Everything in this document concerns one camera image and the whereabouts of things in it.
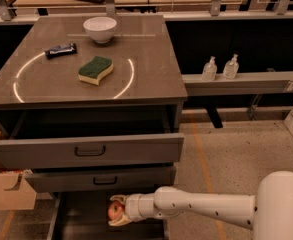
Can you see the grey metal rail shelf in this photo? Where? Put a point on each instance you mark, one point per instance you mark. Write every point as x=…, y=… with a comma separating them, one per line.
x=243, y=83

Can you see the green and yellow sponge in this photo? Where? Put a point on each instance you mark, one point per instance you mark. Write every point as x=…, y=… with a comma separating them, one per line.
x=95, y=70

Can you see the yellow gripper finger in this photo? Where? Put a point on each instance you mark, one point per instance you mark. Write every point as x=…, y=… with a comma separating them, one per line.
x=120, y=198
x=120, y=221

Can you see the grey top drawer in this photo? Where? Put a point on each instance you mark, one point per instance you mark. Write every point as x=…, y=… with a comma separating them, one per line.
x=90, y=137

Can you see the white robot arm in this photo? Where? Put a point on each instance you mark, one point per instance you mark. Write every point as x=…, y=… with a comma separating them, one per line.
x=268, y=213

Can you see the grey middle drawer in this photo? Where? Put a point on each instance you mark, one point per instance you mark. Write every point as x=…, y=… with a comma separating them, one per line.
x=96, y=180

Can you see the clear sanitizer bottle right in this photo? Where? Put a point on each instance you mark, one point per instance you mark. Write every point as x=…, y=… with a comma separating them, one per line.
x=231, y=68

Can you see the clear sanitizer bottle left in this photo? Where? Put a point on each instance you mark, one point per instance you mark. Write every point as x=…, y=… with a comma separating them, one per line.
x=209, y=70

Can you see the grey drawer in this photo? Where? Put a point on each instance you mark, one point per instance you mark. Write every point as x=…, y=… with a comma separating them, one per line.
x=96, y=180
x=90, y=137
x=83, y=216

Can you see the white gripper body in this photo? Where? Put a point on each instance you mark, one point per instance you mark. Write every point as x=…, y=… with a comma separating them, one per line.
x=133, y=206

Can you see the cardboard box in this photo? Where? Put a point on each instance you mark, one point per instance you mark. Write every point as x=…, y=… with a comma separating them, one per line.
x=15, y=192

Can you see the grey bottom drawer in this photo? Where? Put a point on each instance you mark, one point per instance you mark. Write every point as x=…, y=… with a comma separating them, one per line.
x=83, y=216

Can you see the white ceramic bowl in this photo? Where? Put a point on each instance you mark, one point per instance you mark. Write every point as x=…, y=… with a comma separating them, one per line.
x=100, y=29

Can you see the dark snack bar wrapper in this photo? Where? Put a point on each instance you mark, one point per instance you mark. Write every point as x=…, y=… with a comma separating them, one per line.
x=61, y=50

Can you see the grey drawer cabinet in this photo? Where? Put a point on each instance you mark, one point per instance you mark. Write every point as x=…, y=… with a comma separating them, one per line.
x=145, y=73

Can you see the clear sanitizer bottle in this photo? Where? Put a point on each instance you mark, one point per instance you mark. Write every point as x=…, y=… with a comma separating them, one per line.
x=231, y=68
x=209, y=70

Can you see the red apple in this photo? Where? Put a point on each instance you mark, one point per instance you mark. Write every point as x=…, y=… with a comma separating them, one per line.
x=115, y=210

